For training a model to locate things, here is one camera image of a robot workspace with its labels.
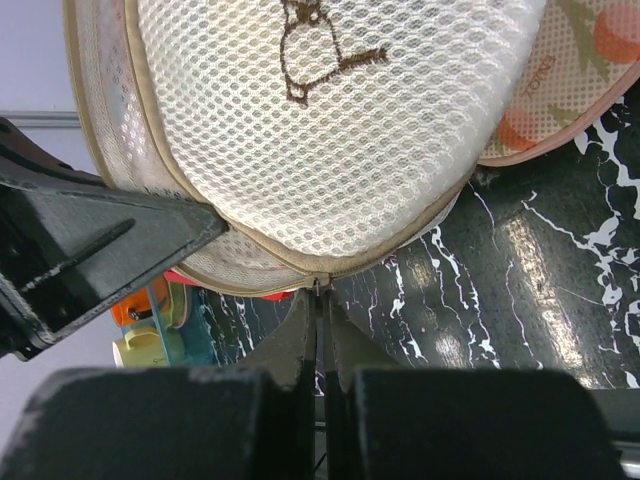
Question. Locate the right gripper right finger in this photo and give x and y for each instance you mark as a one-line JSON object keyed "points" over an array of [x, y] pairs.
{"points": [[386, 421]]}

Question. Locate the clear blue plastic container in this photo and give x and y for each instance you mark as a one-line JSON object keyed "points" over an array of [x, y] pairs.
{"points": [[191, 344]]}

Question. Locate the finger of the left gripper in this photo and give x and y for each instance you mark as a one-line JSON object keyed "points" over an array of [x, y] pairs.
{"points": [[71, 247]]}

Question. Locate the cream cup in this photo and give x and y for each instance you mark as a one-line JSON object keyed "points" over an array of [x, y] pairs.
{"points": [[146, 346]]}

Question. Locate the yellow-green polka dot plate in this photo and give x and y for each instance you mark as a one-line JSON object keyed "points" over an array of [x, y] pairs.
{"points": [[180, 308]]}

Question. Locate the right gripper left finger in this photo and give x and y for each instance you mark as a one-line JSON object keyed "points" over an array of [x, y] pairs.
{"points": [[250, 420]]}

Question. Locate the orange plastic cup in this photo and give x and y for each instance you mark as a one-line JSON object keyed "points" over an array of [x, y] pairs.
{"points": [[138, 306]]}

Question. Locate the white mesh laundry bag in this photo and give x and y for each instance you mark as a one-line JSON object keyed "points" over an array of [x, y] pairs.
{"points": [[327, 134]]}

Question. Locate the floral pink oven mitt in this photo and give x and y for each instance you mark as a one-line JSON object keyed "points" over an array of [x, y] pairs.
{"points": [[585, 56]]}

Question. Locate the red plastic bin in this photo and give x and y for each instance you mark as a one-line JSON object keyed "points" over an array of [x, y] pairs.
{"points": [[271, 295]]}

